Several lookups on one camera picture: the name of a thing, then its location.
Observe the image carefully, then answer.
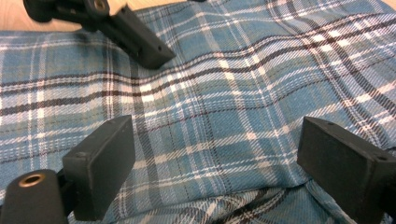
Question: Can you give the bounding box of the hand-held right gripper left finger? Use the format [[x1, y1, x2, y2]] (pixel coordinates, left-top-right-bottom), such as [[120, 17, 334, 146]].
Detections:
[[62, 115, 136, 222]]

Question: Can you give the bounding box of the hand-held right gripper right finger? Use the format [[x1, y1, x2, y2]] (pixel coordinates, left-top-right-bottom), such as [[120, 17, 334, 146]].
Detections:
[[296, 116, 396, 224]]

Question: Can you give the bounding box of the blue plaid shirt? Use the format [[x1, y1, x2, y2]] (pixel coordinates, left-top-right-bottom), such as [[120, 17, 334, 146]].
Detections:
[[0, 0, 396, 224]]

